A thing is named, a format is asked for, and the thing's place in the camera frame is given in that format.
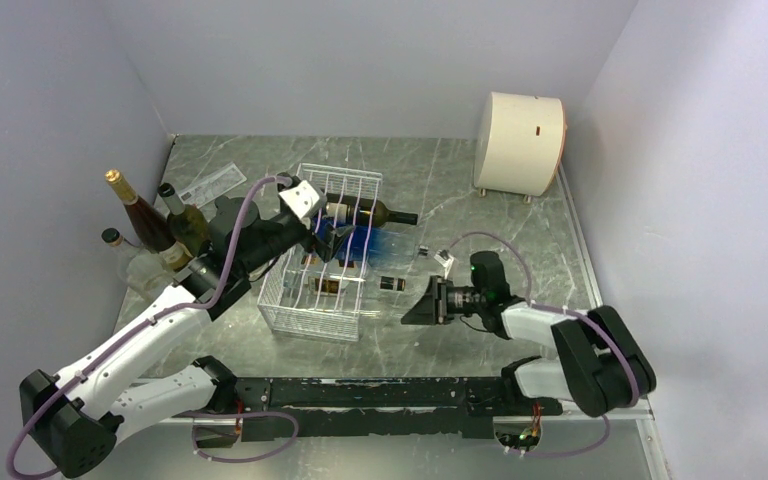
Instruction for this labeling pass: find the clear bottle black gold cap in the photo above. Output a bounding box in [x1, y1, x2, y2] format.
[306, 272, 407, 295]

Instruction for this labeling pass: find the white wire wine rack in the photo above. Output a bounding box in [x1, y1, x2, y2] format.
[256, 162, 385, 343]

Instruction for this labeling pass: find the clear bottle cork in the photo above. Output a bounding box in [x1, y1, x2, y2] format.
[101, 227, 172, 302]

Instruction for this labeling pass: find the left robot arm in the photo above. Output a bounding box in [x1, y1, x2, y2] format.
[19, 189, 355, 479]

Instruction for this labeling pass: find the cream cylindrical appliance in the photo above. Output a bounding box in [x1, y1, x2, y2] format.
[473, 92, 567, 197]

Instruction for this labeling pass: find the purple cable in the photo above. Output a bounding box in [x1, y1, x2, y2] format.
[6, 173, 300, 480]
[446, 231, 642, 460]

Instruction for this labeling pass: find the dark green wine bottle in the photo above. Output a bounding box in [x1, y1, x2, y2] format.
[326, 193, 419, 228]

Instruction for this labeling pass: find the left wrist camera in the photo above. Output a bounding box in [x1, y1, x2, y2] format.
[279, 180, 327, 221]

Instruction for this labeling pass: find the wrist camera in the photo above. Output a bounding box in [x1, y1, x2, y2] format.
[433, 249, 455, 279]
[279, 180, 327, 221]

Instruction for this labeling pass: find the green wine bottle white label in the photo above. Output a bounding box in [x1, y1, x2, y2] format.
[157, 182, 210, 257]

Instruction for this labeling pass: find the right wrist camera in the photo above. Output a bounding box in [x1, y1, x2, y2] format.
[433, 249, 455, 279]

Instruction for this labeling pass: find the amber bottle gold cap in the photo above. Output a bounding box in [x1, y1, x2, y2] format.
[105, 169, 192, 272]

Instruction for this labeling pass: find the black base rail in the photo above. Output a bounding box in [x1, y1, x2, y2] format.
[200, 377, 563, 441]

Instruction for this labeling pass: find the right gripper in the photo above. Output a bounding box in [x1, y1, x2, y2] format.
[402, 274, 486, 324]

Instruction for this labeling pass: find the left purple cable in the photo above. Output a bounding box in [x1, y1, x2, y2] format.
[6, 173, 300, 480]

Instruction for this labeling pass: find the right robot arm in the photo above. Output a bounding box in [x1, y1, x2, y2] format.
[401, 251, 657, 417]

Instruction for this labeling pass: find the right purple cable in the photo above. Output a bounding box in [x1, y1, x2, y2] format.
[446, 231, 642, 460]

